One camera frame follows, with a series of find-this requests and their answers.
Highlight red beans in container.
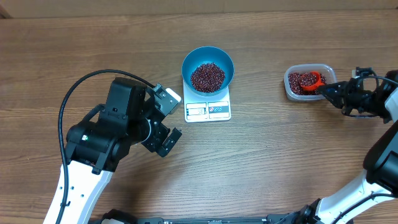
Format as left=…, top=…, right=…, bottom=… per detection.
left=288, top=72, right=318, bottom=95

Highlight clear plastic container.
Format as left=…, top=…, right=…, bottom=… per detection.
left=284, top=63, right=337, bottom=102

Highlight red beans in scoop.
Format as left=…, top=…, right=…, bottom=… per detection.
left=299, top=72, right=318, bottom=86

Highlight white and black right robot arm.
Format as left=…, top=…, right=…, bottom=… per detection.
left=280, top=67, right=397, bottom=224

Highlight red beans in bowl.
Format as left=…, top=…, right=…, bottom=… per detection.
left=190, top=63, right=226, bottom=93

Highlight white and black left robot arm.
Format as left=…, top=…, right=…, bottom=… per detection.
left=44, top=77, right=182, bottom=223

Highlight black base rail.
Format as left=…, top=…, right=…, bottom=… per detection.
left=88, top=209, right=298, bottom=224

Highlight orange scoop with blue handle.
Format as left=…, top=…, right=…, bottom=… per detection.
left=298, top=71, right=325, bottom=91

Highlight white digital kitchen scale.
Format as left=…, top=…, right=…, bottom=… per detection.
left=183, top=82, right=232, bottom=123

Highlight blue bowl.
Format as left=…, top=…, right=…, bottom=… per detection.
left=182, top=46, right=235, bottom=96

